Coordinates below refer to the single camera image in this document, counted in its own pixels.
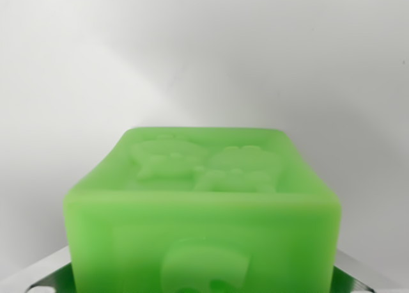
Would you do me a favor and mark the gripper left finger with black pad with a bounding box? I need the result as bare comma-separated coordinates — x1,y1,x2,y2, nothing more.
0,245,75,293

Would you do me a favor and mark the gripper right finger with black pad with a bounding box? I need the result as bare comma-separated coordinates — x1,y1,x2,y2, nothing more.
330,249,409,293

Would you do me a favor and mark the green embossed rubber cube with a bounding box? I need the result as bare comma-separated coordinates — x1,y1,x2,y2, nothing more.
61,125,343,293

